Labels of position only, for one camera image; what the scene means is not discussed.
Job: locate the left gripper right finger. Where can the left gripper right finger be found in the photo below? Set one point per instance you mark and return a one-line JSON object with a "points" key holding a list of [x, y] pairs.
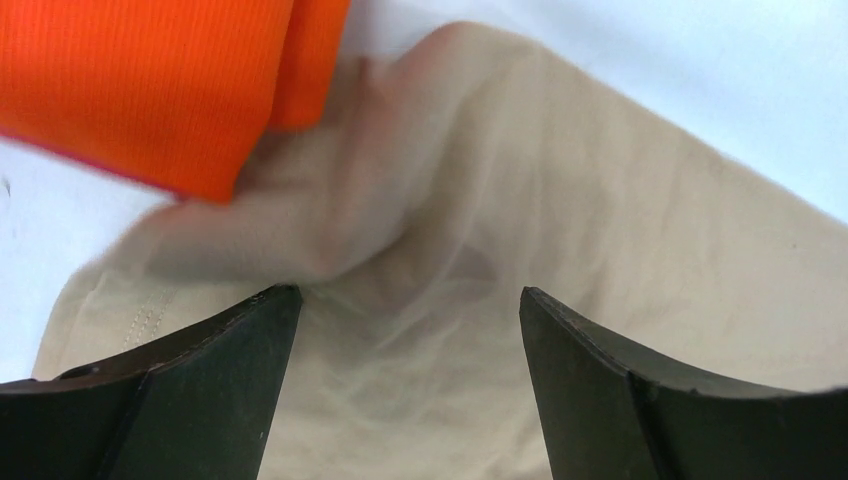
{"points": [[612, 408]]}

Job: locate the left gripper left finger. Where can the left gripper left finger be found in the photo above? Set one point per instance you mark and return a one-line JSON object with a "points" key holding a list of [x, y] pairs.
{"points": [[195, 404]]}

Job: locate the beige t shirt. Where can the beige t shirt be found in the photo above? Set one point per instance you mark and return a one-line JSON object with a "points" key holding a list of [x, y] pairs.
{"points": [[436, 187]]}

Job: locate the folded orange t shirt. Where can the folded orange t shirt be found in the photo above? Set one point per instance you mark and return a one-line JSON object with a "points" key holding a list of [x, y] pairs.
{"points": [[169, 93]]}

